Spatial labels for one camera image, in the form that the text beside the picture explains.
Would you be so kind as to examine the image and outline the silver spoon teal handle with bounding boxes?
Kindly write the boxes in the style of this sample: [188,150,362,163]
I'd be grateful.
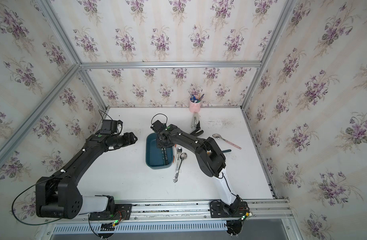
[161,148,168,165]

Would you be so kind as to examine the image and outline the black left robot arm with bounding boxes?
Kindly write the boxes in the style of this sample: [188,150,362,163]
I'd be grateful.
[35,132,137,219]

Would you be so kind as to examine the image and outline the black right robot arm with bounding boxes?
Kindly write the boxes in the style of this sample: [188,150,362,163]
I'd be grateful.
[150,121,241,209]

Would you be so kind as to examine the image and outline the small silver spoon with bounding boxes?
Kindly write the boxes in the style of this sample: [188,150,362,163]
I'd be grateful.
[175,146,182,173]

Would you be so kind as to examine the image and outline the teal plastic storage box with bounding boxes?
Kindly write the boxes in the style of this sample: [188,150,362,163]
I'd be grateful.
[145,133,173,170]

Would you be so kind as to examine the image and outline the large silver spoon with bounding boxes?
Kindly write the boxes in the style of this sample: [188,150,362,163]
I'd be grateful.
[173,152,187,183]

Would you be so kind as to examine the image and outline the black stapler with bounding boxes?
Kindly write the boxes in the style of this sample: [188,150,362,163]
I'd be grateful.
[190,122,204,137]

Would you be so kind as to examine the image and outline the pink pen holder cup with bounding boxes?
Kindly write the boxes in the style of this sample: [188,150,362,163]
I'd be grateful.
[189,101,201,114]

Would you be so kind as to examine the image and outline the pens in cup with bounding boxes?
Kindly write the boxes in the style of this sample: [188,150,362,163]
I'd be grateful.
[189,93,205,103]

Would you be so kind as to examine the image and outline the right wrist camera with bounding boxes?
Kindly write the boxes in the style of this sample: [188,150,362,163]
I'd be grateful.
[150,120,166,134]

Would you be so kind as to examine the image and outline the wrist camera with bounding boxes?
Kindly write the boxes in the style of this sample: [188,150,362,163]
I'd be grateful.
[150,120,166,134]
[99,120,123,135]

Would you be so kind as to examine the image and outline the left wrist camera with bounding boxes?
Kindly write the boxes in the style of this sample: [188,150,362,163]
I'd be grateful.
[99,120,123,135]

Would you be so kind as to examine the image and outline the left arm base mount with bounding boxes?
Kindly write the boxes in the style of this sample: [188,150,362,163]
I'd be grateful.
[89,204,133,221]

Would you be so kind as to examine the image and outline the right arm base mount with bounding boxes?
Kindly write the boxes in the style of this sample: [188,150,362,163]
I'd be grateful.
[209,197,251,219]

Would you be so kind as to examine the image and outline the white slotted cable duct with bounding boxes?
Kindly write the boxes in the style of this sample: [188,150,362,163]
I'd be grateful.
[52,220,227,235]

